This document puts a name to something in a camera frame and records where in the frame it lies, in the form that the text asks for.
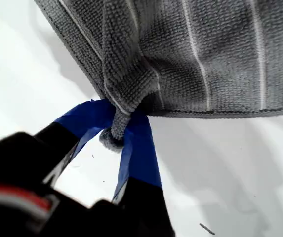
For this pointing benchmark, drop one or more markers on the small black debris piece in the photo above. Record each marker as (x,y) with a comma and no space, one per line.
(206,228)

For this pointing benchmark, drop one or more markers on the grey striped towel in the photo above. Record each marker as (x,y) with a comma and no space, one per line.
(205,49)

